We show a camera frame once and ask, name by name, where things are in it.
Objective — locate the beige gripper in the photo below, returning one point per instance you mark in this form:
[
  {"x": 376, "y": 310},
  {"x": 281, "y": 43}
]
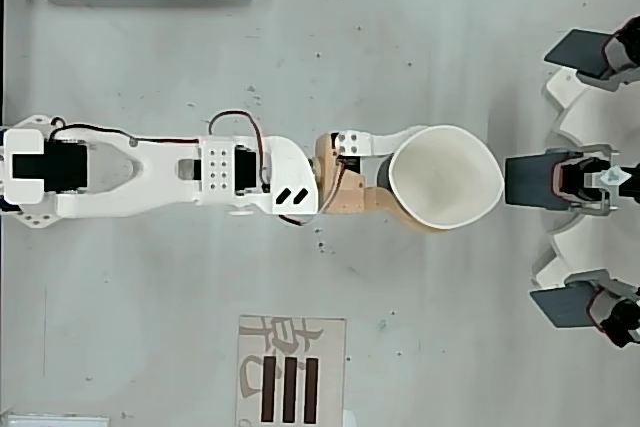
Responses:
[{"x": 356, "y": 186}]

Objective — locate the white paper cup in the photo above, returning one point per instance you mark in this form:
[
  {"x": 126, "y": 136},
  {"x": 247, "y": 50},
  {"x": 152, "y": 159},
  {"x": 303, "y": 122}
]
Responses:
[{"x": 445, "y": 177}]

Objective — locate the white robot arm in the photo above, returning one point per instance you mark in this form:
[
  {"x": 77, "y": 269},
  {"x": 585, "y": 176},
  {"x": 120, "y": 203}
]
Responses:
[{"x": 150, "y": 182}]

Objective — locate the dark grey valve paddle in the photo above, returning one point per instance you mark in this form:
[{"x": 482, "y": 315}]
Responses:
[
  {"x": 530, "y": 181},
  {"x": 575, "y": 52},
  {"x": 565, "y": 307}
]

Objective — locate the white gear-shaped valve base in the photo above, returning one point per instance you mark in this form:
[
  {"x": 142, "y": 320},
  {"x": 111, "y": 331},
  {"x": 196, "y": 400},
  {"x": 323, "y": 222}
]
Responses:
[{"x": 580, "y": 117}]

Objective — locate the paper card with black bars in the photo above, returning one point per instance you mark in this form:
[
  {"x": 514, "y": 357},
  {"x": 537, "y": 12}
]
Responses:
[{"x": 325, "y": 342}]

